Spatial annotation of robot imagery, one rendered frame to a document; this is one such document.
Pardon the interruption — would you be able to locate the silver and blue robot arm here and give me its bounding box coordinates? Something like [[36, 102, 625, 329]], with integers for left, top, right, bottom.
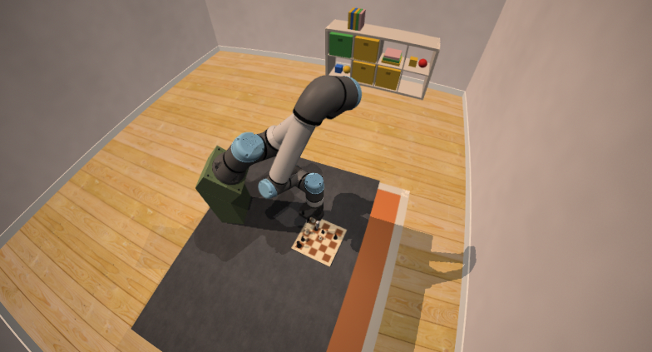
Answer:
[[212, 75, 362, 202]]

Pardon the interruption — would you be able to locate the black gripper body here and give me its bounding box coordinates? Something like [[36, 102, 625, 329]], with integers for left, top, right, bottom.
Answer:
[[299, 198, 324, 221]]

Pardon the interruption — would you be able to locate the brown and cream chessboard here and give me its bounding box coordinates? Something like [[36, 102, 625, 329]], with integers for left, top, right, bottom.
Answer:
[[291, 217, 347, 266]]

